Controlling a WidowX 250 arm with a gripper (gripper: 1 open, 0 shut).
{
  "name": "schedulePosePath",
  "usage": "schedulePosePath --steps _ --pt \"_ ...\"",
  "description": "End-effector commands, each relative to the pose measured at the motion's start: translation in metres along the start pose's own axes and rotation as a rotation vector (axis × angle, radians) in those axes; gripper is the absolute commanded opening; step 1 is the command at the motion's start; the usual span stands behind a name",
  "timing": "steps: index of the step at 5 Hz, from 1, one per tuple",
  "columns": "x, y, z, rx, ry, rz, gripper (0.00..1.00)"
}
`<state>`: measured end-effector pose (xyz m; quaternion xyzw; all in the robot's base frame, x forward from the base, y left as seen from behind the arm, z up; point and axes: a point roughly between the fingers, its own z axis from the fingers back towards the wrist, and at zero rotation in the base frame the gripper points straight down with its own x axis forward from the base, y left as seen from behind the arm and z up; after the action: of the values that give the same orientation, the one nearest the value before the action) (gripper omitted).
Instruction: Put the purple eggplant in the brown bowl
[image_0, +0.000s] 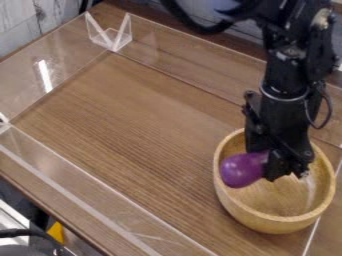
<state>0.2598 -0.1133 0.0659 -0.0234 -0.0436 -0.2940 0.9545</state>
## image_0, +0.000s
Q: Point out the purple toy eggplant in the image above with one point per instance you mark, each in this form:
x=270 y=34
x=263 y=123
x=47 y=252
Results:
x=242 y=169

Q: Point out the brown wooden bowl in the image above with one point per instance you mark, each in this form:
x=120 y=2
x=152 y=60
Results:
x=274 y=207

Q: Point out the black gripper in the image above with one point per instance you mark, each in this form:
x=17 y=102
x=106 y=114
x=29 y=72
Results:
x=278 y=119

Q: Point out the clear acrylic corner bracket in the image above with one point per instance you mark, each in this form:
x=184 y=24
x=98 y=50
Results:
x=112 y=39

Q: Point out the clear acrylic tray wall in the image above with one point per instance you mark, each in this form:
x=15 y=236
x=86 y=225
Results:
x=108 y=135

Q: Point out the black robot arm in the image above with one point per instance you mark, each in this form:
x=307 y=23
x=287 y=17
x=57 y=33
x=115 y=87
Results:
x=297 y=32

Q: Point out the yellow triangular part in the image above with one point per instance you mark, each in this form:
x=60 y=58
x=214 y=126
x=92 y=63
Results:
x=56 y=232

